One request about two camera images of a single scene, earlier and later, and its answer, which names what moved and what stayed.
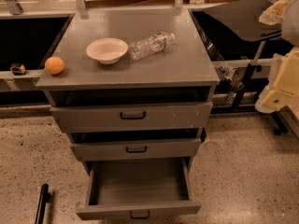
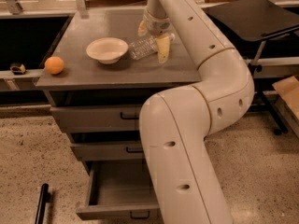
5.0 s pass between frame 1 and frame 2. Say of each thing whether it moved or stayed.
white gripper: moved
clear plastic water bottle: stayed
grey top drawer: stayed
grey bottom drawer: stayed
